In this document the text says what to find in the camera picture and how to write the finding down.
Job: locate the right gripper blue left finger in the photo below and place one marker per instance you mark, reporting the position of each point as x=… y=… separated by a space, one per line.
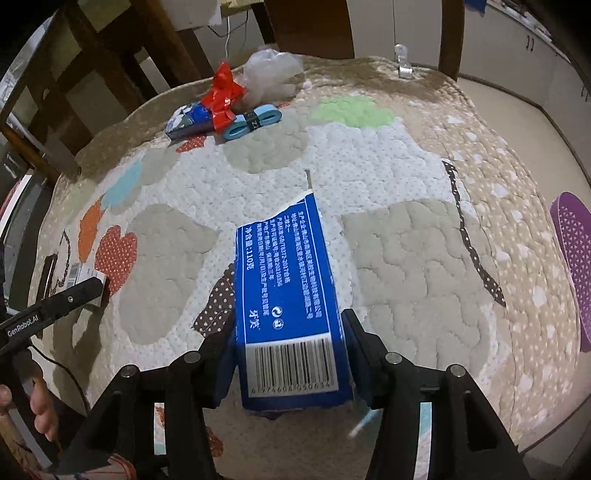
x=154 y=419

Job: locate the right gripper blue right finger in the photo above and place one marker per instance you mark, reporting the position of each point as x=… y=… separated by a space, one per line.
x=468 y=440

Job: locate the small white pink box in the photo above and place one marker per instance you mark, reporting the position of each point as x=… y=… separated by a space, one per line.
x=84 y=286

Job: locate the blue toothpaste box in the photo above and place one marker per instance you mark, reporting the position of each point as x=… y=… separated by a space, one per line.
x=288 y=331

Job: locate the purple perforated waste basket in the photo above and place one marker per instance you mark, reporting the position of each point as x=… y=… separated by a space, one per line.
x=571 y=220

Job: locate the blue white tissue pack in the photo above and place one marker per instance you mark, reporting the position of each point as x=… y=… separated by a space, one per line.
x=189 y=120

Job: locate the red foil snack wrapper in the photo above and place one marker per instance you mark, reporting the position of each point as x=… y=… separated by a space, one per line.
x=224 y=92

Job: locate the clear plastic bag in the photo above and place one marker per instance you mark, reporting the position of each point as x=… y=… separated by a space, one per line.
x=270 y=76

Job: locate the grey kitchen cabinets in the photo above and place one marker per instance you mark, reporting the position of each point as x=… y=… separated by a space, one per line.
x=511 y=52

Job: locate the person left hand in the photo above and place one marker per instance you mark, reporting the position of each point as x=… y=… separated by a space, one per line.
x=41 y=404

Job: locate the quilted patchwork table cover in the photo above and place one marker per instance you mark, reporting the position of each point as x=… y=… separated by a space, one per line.
x=387 y=196

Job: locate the dark wooden chair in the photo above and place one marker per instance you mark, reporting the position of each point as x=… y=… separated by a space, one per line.
x=433 y=31
x=82 y=72

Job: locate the clear plastic table clip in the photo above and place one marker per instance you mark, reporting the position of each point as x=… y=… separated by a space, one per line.
x=406 y=70

